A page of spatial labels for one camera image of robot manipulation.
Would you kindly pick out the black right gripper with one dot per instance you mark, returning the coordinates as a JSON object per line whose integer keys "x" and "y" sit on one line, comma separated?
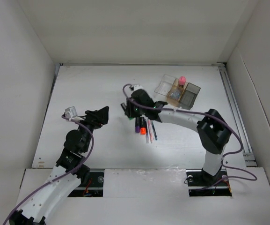
{"x": 130, "y": 111}

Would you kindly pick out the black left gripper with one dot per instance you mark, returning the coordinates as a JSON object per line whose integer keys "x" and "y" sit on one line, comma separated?
{"x": 97, "y": 118}

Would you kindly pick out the purple highlighter marker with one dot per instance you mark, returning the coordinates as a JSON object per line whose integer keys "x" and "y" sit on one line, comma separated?
{"x": 137, "y": 125}

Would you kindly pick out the orange highlighter marker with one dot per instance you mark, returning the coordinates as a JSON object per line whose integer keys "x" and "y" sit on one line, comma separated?
{"x": 142, "y": 126}

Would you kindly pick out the teal pen clear cap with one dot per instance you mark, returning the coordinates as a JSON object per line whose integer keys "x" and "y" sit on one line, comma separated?
{"x": 154, "y": 131}

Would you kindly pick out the clear jar of paper clips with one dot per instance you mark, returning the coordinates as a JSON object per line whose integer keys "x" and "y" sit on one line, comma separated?
{"x": 175, "y": 94}

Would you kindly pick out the pink capped patterned tube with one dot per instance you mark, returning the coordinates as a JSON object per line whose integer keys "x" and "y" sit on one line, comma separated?
{"x": 181, "y": 82}

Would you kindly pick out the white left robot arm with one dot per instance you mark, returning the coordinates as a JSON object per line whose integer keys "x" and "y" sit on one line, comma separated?
{"x": 68, "y": 173}

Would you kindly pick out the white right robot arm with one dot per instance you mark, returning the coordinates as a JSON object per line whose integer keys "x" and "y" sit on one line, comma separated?
{"x": 210, "y": 126}

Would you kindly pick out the pink pen clear cap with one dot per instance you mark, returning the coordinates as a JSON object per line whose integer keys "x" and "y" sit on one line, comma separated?
{"x": 150, "y": 130}

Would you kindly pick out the amber plastic bin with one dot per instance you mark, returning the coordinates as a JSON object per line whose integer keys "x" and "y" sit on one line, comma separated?
{"x": 171, "y": 101}

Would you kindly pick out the clear plastic bin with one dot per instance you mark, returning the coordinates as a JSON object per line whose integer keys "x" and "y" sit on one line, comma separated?
{"x": 163, "y": 87}

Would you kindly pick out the grey smoked plastic bin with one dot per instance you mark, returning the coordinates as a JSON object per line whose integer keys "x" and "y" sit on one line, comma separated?
{"x": 189, "y": 96}

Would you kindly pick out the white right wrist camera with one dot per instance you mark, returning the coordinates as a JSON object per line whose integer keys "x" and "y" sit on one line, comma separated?
{"x": 135, "y": 87}

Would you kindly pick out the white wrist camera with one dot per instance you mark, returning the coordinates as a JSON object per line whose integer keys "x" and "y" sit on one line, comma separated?
{"x": 135, "y": 87}
{"x": 70, "y": 112}

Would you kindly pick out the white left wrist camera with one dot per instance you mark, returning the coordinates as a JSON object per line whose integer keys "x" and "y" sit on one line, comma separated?
{"x": 70, "y": 112}

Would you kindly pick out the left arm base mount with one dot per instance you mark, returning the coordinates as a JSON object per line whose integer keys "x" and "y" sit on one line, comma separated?
{"x": 93, "y": 187}

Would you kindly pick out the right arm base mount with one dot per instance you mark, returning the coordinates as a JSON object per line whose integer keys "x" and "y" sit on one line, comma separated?
{"x": 200, "y": 185}

